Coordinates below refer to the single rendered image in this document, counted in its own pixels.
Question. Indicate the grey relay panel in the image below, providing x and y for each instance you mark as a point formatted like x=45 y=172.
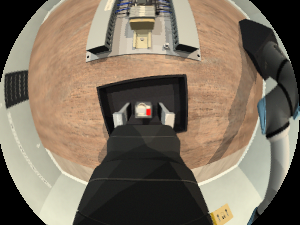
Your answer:
x=110 y=33

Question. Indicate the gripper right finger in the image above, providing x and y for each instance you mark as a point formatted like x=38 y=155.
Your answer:
x=166 y=117

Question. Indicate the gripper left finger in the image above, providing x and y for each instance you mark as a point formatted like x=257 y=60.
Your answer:
x=121 y=117

